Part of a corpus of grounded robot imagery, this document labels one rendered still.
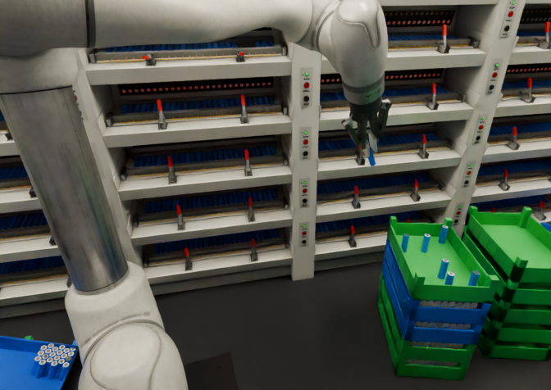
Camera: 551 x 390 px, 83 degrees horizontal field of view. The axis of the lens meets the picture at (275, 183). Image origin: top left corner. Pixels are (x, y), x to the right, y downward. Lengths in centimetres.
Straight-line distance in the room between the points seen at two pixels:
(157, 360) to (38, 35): 47
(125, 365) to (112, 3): 49
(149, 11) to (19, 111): 26
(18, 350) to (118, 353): 82
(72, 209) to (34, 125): 14
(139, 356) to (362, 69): 63
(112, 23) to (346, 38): 38
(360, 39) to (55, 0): 45
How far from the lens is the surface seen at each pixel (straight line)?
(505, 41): 143
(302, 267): 139
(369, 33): 63
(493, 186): 171
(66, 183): 61
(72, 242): 66
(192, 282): 142
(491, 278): 99
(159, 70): 104
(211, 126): 106
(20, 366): 137
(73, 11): 43
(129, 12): 44
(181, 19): 47
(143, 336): 61
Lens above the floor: 97
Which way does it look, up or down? 25 degrees down
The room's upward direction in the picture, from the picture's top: 2 degrees counter-clockwise
